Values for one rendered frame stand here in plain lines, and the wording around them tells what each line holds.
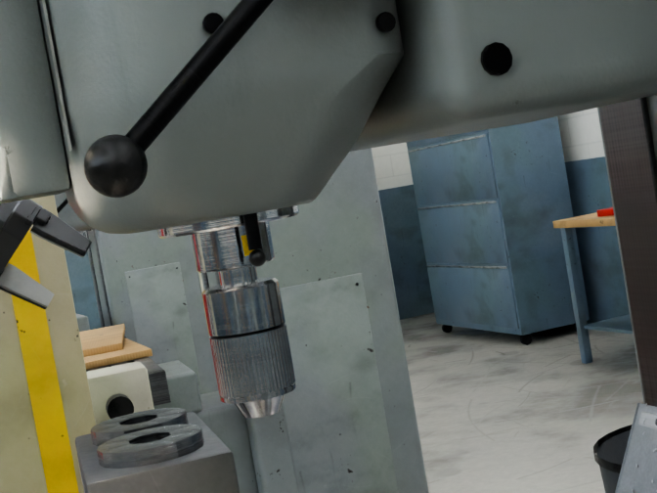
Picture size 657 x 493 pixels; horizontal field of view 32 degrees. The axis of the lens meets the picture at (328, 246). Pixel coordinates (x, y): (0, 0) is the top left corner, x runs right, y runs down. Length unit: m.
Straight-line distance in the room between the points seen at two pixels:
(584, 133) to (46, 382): 6.15
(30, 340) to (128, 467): 1.45
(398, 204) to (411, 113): 9.82
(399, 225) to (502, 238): 2.67
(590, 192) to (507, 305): 0.98
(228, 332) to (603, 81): 0.26
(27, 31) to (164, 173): 0.12
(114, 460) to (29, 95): 0.40
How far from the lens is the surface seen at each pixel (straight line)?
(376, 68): 0.63
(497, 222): 7.96
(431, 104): 0.64
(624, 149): 0.96
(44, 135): 0.66
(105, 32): 0.60
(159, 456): 0.95
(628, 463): 1.01
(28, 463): 2.43
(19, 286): 1.29
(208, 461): 0.94
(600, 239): 8.15
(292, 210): 0.67
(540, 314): 8.05
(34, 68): 0.66
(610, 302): 8.20
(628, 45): 0.67
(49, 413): 2.42
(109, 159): 0.54
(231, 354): 0.68
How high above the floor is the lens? 1.32
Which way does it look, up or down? 3 degrees down
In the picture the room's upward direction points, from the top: 10 degrees counter-clockwise
